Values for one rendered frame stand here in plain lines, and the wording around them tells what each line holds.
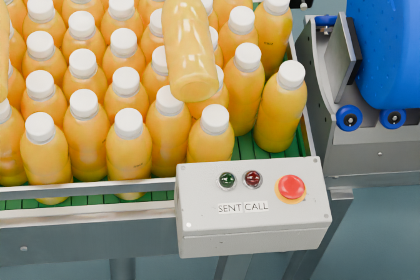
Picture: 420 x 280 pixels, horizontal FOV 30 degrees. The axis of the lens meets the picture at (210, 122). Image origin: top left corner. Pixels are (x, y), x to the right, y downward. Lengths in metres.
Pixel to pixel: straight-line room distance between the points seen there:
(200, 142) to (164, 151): 0.08
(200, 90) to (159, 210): 0.24
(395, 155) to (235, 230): 0.45
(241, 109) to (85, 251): 0.36
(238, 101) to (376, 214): 1.17
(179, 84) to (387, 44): 0.33
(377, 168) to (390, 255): 0.91
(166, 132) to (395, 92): 0.34
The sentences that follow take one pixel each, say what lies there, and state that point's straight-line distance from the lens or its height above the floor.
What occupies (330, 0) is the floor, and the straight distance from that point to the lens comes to 2.75.
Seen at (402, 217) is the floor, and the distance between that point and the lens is 2.36.
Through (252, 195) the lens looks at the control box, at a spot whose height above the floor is 1.10.
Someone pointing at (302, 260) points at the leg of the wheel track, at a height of 0.29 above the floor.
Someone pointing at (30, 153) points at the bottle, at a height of 1.05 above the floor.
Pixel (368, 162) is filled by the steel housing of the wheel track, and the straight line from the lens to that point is 1.40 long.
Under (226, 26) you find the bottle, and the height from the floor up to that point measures 1.07.
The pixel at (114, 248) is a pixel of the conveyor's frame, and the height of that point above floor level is 0.78.
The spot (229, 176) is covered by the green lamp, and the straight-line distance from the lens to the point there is 1.05.
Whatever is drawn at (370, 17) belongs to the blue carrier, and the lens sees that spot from 1.27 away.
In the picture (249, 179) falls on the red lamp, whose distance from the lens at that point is 1.05.
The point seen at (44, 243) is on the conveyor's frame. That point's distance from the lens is 1.32.
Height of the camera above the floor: 2.04
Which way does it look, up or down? 59 degrees down
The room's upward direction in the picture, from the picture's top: 9 degrees clockwise
